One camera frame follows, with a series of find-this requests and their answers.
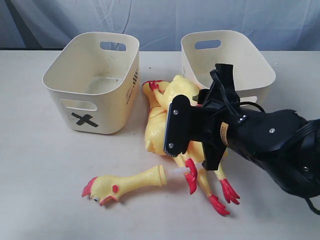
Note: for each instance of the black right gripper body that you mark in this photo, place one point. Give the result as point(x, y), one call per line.
point(212, 131)

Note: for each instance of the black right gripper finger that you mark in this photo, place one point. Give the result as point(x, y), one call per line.
point(178, 126)
point(213, 157)

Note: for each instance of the yellow rubber chicken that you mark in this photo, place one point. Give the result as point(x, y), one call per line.
point(155, 132)
point(220, 175)

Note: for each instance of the headless yellow rubber chicken body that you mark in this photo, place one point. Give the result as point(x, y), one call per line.
point(166, 91)

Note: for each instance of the detached rubber chicken head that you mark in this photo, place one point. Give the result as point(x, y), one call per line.
point(110, 187)

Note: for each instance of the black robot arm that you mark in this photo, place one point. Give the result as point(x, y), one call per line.
point(282, 143)

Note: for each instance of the cream bin marked O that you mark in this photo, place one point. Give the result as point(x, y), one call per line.
point(201, 51)

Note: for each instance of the cream bin marked X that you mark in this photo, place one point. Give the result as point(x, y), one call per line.
point(94, 81)

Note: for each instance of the blue-grey backdrop cloth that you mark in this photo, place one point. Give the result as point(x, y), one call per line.
point(159, 25)

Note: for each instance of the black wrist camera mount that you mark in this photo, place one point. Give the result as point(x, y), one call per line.
point(221, 96)

